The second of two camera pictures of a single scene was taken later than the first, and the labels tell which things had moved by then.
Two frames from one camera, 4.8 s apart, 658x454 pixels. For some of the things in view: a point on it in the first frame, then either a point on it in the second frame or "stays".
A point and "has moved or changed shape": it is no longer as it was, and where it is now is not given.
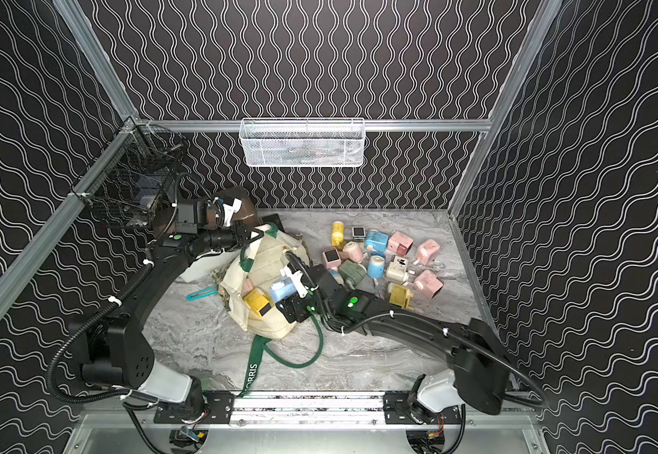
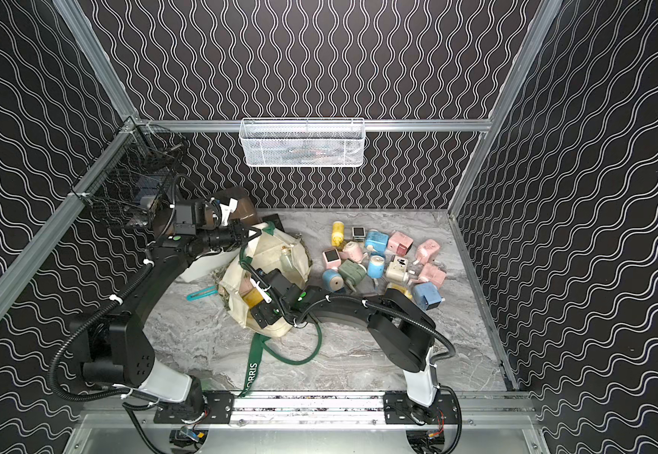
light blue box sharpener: [282, 288] has moved or changed shape
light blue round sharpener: [376, 267] stays
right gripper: [292, 305] to [260, 312]
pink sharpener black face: [332, 258] stays
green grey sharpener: [352, 272] stays
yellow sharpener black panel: [258, 303] stays
